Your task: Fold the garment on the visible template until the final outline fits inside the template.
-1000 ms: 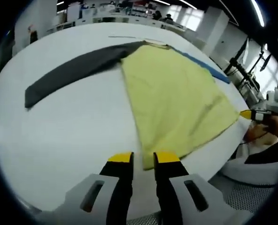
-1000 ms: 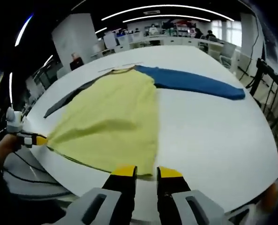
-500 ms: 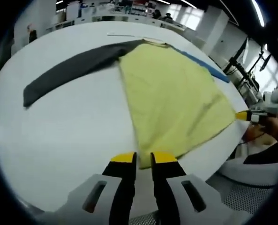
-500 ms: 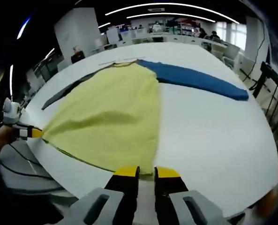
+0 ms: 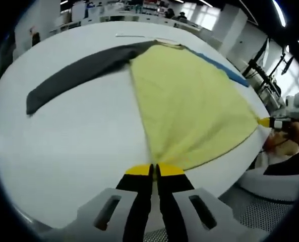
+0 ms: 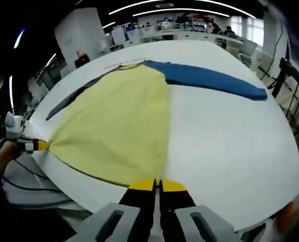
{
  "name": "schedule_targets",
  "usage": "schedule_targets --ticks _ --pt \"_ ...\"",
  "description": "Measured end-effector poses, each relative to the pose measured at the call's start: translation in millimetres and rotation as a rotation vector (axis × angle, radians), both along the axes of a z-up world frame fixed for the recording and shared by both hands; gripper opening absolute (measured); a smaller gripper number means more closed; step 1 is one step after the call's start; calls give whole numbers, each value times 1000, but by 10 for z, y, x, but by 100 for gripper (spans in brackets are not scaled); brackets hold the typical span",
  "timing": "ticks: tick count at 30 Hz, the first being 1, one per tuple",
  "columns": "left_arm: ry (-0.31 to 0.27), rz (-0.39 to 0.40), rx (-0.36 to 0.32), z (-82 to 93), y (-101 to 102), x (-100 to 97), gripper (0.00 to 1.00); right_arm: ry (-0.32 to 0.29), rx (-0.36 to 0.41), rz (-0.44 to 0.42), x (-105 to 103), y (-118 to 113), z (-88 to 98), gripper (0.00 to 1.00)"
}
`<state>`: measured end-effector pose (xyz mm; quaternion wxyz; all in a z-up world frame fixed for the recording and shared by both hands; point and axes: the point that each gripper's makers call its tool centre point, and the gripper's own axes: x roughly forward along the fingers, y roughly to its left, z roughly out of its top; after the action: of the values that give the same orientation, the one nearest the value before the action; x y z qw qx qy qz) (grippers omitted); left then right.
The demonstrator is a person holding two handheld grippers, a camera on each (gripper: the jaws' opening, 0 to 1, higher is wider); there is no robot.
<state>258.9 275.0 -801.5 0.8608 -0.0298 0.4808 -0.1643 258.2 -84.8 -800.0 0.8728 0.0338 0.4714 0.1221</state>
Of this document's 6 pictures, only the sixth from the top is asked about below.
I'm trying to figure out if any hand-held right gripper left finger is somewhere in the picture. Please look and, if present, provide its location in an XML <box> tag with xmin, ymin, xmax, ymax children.
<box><xmin>65</xmin><ymin>177</ymin><xmax>157</xmax><ymax>242</ymax></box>

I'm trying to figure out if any shelf of colourful goods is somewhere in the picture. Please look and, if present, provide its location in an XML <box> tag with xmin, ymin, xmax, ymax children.
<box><xmin>175</xmin><ymin>14</ymin><xmax>213</xmax><ymax>32</ymax></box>

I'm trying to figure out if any short curved ceiling light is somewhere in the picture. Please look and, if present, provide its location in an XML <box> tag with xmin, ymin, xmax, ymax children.
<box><xmin>133</xmin><ymin>8</ymin><xmax>231</xmax><ymax>18</ymax></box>

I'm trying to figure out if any yellow blue grey garment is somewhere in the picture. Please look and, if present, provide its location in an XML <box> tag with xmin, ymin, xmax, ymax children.
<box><xmin>45</xmin><ymin>59</ymin><xmax>268</xmax><ymax>189</ymax></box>

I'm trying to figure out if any white long counter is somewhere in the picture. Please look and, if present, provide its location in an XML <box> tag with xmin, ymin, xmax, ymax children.
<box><xmin>139</xmin><ymin>28</ymin><xmax>244</xmax><ymax>46</ymax></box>

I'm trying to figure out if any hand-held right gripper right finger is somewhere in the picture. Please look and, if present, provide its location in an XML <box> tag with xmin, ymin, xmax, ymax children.
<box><xmin>159</xmin><ymin>178</ymin><xmax>242</xmax><ymax>242</ymax></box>

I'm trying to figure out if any black equipment case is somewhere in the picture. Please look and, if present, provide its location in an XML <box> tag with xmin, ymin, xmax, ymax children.
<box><xmin>74</xmin><ymin>54</ymin><xmax>91</xmax><ymax>69</ymax></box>

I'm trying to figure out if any long curved ceiling light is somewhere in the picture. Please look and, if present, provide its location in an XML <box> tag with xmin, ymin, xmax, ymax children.
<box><xmin>108</xmin><ymin>4</ymin><xmax>257</xmax><ymax>19</ymax></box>

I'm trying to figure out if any black metal stand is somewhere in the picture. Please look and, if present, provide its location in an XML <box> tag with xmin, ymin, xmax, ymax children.
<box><xmin>271</xmin><ymin>57</ymin><xmax>299</xmax><ymax>162</ymax></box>

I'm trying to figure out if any black hanging cable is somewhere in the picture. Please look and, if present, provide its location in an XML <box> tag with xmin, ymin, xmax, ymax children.
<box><xmin>264</xmin><ymin>19</ymin><xmax>291</xmax><ymax>89</ymax></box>

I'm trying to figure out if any orange and white cloth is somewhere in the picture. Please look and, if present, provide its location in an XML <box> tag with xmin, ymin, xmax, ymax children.
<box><xmin>275</xmin><ymin>188</ymin><xmax>299</xmax><ymax>237</ymax></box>

